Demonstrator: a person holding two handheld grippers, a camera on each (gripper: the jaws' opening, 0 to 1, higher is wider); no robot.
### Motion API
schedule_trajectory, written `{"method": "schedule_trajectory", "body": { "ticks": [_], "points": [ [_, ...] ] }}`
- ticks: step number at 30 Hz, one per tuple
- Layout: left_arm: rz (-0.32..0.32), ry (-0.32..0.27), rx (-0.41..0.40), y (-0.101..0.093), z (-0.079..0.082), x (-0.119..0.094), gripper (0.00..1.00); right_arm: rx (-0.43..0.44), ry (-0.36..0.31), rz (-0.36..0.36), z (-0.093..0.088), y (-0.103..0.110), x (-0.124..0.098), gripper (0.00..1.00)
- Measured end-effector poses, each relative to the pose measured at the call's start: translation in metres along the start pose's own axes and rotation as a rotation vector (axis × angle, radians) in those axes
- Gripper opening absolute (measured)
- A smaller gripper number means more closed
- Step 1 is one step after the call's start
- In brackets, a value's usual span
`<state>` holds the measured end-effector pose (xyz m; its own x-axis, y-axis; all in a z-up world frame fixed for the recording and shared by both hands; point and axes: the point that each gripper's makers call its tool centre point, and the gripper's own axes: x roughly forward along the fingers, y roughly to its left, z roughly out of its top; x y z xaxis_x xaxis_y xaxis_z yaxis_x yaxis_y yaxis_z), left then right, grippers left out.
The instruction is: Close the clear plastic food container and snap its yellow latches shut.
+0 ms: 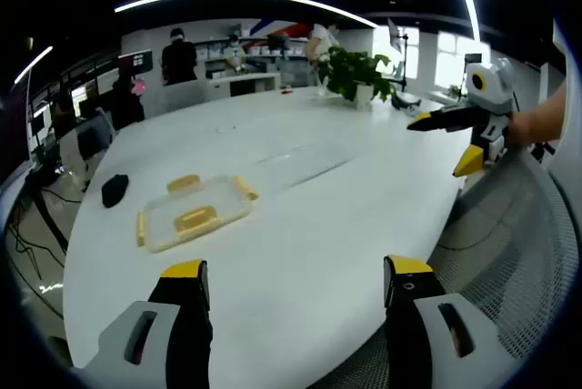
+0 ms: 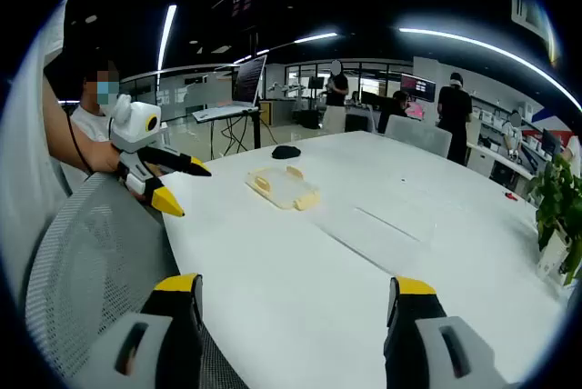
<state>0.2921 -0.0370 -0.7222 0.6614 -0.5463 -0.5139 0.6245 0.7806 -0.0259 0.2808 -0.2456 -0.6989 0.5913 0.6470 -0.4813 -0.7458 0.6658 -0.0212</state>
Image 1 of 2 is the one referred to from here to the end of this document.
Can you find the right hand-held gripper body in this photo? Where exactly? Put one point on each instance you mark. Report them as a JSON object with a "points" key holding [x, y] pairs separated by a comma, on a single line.
{"points": [[495, 84]]}

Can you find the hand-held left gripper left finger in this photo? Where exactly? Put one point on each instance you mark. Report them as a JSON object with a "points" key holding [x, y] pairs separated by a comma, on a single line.
{"points": [[182, 316]]}

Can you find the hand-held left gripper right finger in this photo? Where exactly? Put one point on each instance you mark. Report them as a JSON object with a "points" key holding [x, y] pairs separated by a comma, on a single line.
{"points": [[409, 316]]}

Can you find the clear container with yellow buckles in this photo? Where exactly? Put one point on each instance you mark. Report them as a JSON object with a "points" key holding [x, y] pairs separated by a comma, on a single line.
{"points": [[200, 205]]}

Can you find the person's right hand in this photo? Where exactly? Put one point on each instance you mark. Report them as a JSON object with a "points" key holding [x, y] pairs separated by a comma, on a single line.
{"points": [[523, 127]]}

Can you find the small potted plant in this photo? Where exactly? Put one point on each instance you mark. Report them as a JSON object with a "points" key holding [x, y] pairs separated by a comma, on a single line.
{"points": [[454, 90]]}

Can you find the grey mesh office chair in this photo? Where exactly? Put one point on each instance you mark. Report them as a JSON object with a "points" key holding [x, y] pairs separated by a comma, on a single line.
{"points": [[514, 243]]}

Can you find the green potted plant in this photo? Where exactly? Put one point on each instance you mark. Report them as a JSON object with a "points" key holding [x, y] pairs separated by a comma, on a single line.
{"points": [[354, 71]]}

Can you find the black cloth pouch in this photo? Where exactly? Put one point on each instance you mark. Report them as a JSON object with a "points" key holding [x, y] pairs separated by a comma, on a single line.
{"points": [[113, 191]]}

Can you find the small red item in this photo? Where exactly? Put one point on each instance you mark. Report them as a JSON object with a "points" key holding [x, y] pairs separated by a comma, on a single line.
{"points": [[286, 92]]}

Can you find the shelf with white bins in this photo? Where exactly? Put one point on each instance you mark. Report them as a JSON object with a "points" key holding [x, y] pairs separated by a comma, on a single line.
{"points": [[259, 50]]}

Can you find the white counter cabinet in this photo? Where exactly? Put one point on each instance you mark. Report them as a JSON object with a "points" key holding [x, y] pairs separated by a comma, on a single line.
{"points": [[245, 84]]}

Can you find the white chair back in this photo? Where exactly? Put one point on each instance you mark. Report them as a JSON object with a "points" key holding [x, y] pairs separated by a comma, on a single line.
{"points": [[184, 96]]}

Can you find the short ceiling light strip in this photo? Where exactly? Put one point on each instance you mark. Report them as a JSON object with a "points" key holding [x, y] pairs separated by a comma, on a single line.
{"points": [[34, 64]]}

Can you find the black wall monitor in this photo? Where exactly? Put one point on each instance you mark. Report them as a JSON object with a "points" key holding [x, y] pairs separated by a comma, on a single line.
{"points": [[136, 62]]}

